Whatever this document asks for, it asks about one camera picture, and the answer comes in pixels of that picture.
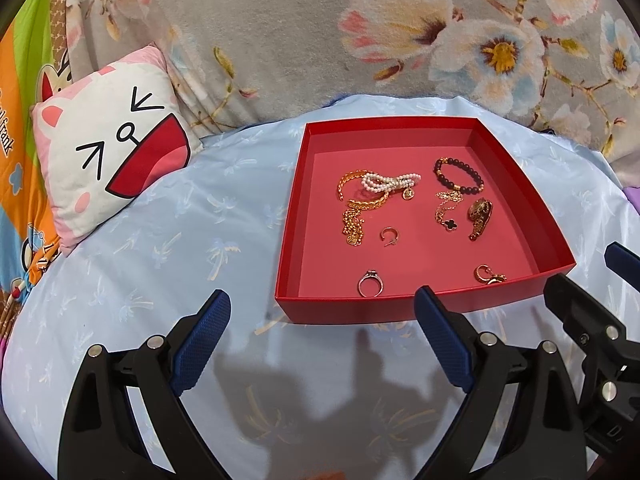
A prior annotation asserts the black clover pendant necklace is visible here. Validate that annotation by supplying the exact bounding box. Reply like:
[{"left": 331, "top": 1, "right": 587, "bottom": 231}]
[{"left": 433, "top": 190, "right": 463, "bottom": 233}]

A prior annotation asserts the cat face pillow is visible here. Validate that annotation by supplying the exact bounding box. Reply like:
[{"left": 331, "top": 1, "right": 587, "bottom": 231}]
[{"left": 32, "top": 45, "right": 203, "bottom": 251}]

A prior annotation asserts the dark beaded bracelet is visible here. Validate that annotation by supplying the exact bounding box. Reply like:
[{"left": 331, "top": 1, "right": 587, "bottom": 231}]
[{"left": 433, "top": 156, "right": 486, "bottom": 193}]

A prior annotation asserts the gold wrist watch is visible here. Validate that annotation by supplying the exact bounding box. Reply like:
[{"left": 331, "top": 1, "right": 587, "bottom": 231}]
[{"left": 466, "top": 198, "right": 495, "bottom": 242}]

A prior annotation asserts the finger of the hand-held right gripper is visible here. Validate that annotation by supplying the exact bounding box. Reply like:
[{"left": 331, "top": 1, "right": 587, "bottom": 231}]
[
  {"left": 604, "top": 241, "right": 640, "bottom": 286},
  {"left": 544, "top": 274, "right": 640, "bottom": 408}
]

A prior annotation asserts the gold chain necklace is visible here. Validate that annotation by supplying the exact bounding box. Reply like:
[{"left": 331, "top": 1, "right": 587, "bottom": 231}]
[{"left": 341, "top": 207, "right": 367, "bottom": 248}]

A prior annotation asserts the light blue cloth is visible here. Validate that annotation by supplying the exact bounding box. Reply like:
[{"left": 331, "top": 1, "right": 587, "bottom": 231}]
[{"left": 0, "top": 92, "right": 640, "bottom": 480}]

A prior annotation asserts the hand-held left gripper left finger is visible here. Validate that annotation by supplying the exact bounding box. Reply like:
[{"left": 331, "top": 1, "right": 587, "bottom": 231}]
[{"left": 57, "top": 289, "right": 233, "bottom": 480}]

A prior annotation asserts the grey floral blanket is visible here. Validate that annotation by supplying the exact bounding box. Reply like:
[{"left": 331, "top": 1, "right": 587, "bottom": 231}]
[{"left": 50, "top": 0, "right": 640, "bottom": 191}]

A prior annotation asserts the gold chain bracelet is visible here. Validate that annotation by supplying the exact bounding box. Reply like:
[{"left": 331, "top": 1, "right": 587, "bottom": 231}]
[{"left": 337, "top": 170, "right": 378, "bottom": 200}]

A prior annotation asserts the colourful cartoon sheet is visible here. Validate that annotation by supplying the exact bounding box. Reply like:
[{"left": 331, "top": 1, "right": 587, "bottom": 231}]
[{"left": 0, "top": 0, "right": 71, "bottom": 356}]

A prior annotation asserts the gold link bracelet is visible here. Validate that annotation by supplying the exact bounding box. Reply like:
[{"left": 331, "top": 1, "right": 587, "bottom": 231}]
[{"left": 346, "top": 191, "right": 390, "bottom": 211}]

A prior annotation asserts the red cardboard box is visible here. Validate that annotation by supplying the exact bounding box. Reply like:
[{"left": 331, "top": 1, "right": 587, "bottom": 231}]
[{"left": 274, "top": 116, "right": 577, "bottom": 326}]

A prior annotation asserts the pearl bracelet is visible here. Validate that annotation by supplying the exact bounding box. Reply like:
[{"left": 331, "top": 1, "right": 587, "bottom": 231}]
[{"left": 360, "top": 171, "right": 422, "bottom": 202}]

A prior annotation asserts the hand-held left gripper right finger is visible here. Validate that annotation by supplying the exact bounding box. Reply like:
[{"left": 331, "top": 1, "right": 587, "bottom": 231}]
[{"left": 414, "top": 285, "right": 603, "bottom": 480}]

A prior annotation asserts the silver ring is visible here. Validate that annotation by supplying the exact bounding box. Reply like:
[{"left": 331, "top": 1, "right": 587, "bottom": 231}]
[{"left": 356, "top": 270, "right": 383, "bottom": 298}]

